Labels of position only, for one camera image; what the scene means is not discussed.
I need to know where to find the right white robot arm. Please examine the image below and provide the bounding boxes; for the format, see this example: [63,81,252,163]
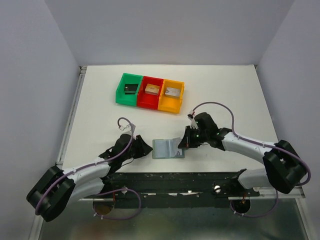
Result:
[178,112,308,196]

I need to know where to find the black card stack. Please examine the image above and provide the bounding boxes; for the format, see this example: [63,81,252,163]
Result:
[124,83,139,95]

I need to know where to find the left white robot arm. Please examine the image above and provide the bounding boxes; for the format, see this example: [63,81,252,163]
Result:
[26,133,153,222]

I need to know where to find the copper card stack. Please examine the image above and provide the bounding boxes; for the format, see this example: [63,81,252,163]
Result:
[144,83,160,96]

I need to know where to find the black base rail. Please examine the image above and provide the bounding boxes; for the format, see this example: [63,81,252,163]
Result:
[96,172,260,209]

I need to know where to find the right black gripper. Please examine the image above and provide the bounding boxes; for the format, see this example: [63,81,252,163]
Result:
[178,125,209,148]

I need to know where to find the aluminium frame rail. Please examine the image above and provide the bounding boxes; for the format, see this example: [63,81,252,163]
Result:
[28,66,87,240]

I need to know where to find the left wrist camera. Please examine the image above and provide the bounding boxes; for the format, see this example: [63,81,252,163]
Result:
[118,124,136,137]

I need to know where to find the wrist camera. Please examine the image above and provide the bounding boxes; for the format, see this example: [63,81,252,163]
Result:
[118,124,136,137]
[187,110,199,129]

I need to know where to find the yellow plastic bin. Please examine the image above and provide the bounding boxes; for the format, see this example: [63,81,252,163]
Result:
[157,79,185,114]

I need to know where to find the red plastic bin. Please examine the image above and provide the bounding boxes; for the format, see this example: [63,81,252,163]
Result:
[136,76,164,110]

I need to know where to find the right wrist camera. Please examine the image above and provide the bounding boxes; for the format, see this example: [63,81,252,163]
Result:
[187,110,199,129]

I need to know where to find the green plastic bin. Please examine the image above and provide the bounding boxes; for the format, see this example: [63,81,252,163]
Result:
[115,73,143,107]

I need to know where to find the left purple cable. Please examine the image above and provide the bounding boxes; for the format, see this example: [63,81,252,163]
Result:
[34,117,143,221]

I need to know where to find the silver card stack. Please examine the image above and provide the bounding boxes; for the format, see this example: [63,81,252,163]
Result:
[164,87,181,99]

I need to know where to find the silver credit card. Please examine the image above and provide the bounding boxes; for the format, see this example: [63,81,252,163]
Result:
[175,149,185,158]

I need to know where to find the green leather card holder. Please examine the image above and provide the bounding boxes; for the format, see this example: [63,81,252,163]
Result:
[152,137,185,159]

